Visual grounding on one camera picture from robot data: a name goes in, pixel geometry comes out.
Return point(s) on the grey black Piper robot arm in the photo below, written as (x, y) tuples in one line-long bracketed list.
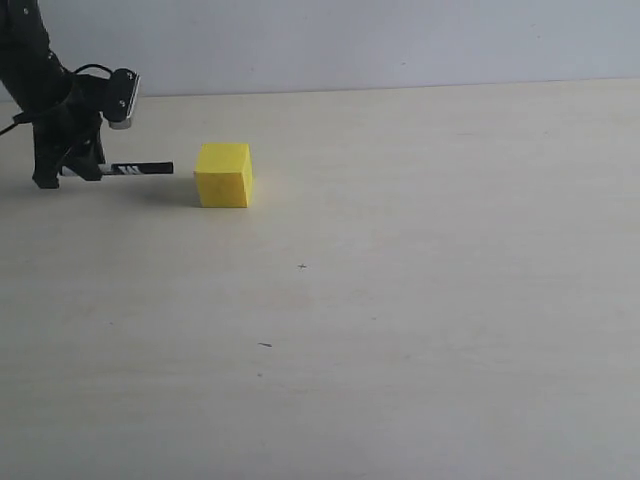
[(30, 71)]

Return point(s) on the black and white marker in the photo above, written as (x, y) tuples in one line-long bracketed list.
[(138, 168)]

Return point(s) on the yellow foam cube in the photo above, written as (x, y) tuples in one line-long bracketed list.
[(224, 176)]

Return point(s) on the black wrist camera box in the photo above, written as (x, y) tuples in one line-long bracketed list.
[(120, 98)]

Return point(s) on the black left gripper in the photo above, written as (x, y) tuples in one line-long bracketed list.
[(69, 132)]

